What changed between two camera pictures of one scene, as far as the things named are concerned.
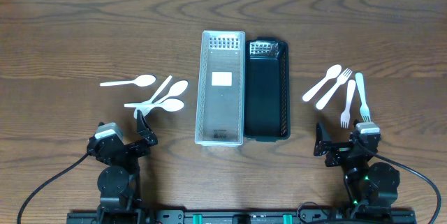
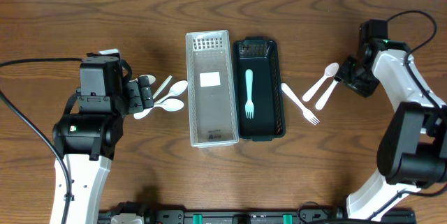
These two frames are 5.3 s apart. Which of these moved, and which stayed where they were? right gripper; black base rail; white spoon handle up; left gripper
Moved: right gripper; left gripper
Stayed: white spoon handle up; black base rail
